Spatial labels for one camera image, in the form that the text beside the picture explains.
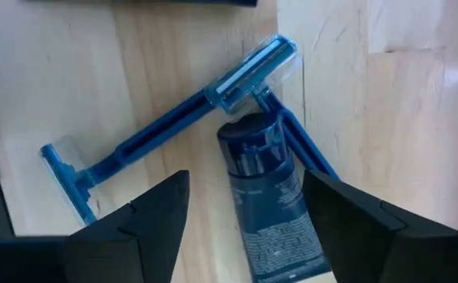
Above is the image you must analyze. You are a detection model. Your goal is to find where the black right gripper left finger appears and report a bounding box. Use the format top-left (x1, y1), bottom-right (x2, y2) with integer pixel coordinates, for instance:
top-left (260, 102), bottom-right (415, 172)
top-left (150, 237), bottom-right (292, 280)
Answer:
top-left (66, 169), bottom-right (191, 283)

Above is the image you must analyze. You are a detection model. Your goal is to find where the blue disposable razor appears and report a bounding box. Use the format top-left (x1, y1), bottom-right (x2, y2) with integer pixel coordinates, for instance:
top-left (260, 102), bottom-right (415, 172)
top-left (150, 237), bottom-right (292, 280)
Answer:
top-left (204, 33), bottom-right (341, 181)
top-left (39, 89), bottom-right (216, 227)

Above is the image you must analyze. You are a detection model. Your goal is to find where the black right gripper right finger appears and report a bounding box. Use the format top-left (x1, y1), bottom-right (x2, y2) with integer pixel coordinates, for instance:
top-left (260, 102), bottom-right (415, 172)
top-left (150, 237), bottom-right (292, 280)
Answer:
top-left (302, 169), bottom-right (458, 283)

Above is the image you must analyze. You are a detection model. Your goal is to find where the dark blue cream tube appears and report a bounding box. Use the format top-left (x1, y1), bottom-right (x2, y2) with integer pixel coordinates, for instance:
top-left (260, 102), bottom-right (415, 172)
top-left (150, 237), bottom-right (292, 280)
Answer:
top-left (216, 112), bottom-right (332, 283)

